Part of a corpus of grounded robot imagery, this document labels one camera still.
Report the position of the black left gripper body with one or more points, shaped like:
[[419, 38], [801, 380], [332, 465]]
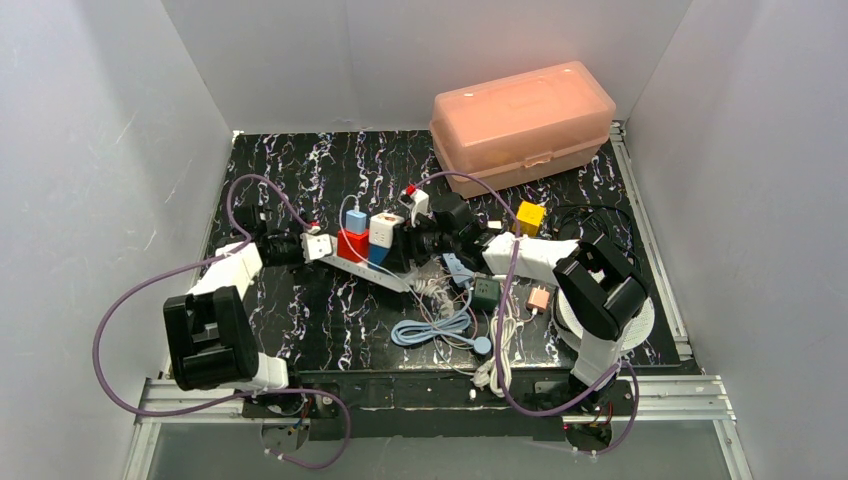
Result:
[[291, 247]]

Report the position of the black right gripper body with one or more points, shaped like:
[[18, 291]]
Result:
[[416, 240]]

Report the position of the long white power strip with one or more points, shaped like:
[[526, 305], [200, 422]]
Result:
[[363, 271]]

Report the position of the light blue socket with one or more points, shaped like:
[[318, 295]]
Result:
[[458, 273]]

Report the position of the yellow cube socket adapter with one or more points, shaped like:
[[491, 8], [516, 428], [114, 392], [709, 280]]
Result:
[[530, 218]]

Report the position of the pink translucent storage box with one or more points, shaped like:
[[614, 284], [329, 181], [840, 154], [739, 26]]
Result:
[[521, 128]]

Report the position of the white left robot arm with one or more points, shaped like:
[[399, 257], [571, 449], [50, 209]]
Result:
[[211, 343]]

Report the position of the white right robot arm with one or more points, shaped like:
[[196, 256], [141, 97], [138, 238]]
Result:
[[603, 289]]

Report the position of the blue power adapter plug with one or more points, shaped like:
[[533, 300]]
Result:
[[377, 255]]

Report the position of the red power adapter plug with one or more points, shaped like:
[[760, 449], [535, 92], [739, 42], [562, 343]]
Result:
[[353, 247]]

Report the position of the small pink usb plug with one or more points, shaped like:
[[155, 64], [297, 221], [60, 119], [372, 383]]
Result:
[[538, 300]]

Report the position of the small light blue charger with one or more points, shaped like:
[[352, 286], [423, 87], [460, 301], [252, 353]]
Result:
[[355, 221]]

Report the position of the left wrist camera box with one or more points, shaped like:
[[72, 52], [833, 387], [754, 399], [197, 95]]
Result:
[[316, 246]]

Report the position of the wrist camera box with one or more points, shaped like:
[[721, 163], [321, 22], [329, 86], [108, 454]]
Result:
[[417, 203], [316, 246]]

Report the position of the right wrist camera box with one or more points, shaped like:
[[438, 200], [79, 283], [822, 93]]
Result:
[[417, 203]]

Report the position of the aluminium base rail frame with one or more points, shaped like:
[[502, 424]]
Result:
[[424, 404]]

